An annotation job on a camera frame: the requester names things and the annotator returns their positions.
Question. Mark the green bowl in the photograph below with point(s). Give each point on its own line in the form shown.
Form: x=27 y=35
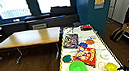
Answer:
x=78 y=69

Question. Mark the red board game box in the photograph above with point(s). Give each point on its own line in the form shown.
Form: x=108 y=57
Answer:
x=85 y=57

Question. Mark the clear round lid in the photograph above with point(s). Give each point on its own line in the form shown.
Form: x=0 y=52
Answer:
x=101 y=66

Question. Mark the yellow bowl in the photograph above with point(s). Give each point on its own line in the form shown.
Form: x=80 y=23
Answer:
x=112 y=67

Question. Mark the red black table scorer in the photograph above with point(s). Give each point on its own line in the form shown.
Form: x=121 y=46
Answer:
x=86 y=28

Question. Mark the dark green round lid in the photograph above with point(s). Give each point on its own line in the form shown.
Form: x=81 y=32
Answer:
x=67 y=58

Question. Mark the black backpack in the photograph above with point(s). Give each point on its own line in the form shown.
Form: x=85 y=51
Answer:
x=117 y=34

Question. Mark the dark window bench sofa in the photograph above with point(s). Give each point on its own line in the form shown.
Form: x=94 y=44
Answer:
x=18 y=26

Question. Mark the yellow wooden gaming table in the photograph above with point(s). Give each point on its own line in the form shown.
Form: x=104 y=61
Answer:
x=98 y=49

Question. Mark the white hallway door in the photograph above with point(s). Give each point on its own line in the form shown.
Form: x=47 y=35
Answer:
x=114 y=1

